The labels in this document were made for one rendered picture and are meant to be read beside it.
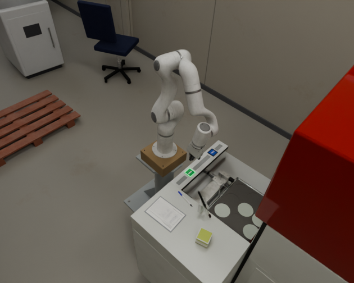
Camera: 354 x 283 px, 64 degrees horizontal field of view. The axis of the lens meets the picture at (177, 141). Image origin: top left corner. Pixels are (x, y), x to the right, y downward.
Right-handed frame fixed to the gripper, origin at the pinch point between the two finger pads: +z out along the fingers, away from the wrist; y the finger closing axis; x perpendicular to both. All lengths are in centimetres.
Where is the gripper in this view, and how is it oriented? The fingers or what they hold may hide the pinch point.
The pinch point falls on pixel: (191, 157)
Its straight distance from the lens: 182.1
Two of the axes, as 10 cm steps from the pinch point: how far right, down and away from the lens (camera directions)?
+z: -1.9, 5.9, 7.9
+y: -7.2, -6.3, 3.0
